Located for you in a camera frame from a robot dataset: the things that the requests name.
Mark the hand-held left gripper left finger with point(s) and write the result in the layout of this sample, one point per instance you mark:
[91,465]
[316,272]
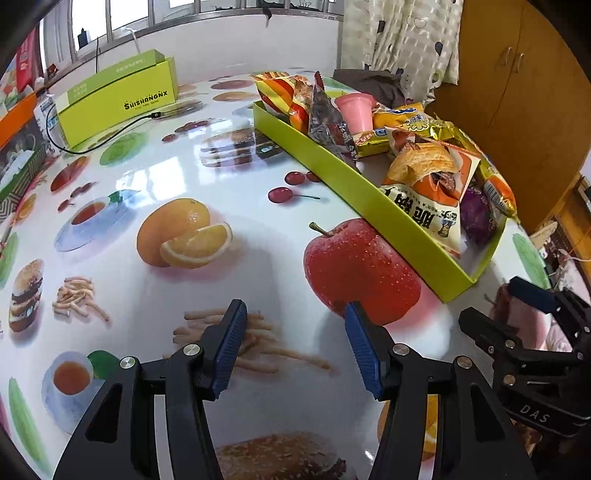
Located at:
[228,346]

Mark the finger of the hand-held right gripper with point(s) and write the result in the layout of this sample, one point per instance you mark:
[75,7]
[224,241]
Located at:
[531,293]
[480,327]

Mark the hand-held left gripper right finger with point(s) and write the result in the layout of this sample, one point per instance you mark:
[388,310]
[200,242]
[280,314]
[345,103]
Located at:
[362,350]

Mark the purple snack packet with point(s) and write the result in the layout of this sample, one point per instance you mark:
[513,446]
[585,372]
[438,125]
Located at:
[475,214]

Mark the orange snack packet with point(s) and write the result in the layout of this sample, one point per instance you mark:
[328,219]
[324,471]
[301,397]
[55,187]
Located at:
[429,184]

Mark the shallow lime green tray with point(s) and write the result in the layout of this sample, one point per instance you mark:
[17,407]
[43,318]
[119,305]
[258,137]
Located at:
[369,194]

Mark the dark red snack packet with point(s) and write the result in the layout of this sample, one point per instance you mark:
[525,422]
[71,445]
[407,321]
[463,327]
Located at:
[325,120]

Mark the pink jelly cup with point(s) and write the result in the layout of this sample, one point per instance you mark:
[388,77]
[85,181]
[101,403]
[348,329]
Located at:
[355,110]

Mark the orange striped snack bag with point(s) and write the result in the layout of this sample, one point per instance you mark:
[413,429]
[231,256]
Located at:
[277,94]

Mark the pale yellow cloth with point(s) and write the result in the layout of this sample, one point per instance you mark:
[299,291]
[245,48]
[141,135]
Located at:
[542,235]

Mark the wooden wardrobe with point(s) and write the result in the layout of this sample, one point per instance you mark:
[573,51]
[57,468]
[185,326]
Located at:
[517,115]

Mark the lime green cardboard box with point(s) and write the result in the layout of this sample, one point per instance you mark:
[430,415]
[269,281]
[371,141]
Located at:
[115,106]

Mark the brown cloth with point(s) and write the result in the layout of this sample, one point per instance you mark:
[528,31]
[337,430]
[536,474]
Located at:
[369,81]

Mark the green patterned tissue box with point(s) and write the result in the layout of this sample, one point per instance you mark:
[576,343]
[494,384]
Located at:
[21,177]

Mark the cream heart-print curtain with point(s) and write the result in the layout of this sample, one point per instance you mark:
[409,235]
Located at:
[406,37]

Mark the orange box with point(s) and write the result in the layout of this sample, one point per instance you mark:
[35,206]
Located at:
[16,120]

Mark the metal window railing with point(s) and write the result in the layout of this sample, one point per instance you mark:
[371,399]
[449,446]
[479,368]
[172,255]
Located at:
[109,23]

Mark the tall red box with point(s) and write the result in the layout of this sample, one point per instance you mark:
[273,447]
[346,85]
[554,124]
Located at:
[27,60]

